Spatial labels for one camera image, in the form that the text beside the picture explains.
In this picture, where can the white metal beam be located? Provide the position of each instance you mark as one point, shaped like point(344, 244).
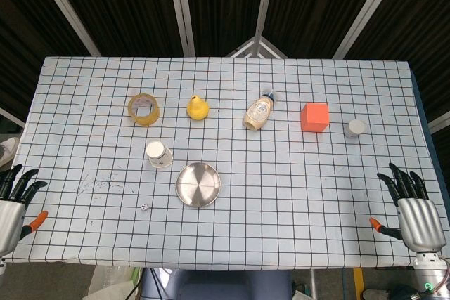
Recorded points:
point(12, 117)
point(439, 122)

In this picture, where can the yellow floor bar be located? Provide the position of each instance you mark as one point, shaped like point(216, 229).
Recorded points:
point(358, 282)

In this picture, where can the round steel plate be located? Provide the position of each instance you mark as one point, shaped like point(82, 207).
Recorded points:
point(198, 184)

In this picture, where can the small white jar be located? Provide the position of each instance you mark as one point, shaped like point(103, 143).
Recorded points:
point(355, 128)

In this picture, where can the beige sauce bottle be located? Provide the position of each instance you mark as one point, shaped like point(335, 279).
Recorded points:
point(257, 112)

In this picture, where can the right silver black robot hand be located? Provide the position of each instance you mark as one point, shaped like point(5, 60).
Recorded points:
point(420, 222)

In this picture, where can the white paper cup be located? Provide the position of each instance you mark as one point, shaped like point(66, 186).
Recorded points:
point(158, 154)

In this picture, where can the white triangular metal frame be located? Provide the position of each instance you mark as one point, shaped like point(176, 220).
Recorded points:
point(258, 45)

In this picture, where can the yellow packing tape roll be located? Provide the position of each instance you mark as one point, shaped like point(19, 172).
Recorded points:
point(149, 121)

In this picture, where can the white shoe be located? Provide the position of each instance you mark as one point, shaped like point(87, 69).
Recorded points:
point(7, 150)

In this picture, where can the orange cube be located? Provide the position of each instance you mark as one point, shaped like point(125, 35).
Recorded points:
point(314, 117)

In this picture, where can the yellow pear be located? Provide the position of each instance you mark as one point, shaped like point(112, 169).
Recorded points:
point(197, 110)

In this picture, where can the grey shoe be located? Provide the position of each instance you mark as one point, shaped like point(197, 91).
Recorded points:
point(373, 294)

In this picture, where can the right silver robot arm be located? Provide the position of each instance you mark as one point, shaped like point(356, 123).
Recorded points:
point(430, 272)

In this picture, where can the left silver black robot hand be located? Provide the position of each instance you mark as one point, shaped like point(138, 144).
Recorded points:
point(10, 219)

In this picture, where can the white black checkered tablecloth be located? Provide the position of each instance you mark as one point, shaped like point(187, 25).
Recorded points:
point(281, 191)

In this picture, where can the blue-grey robot torso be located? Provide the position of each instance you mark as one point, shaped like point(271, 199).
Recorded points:
point(228, 286)

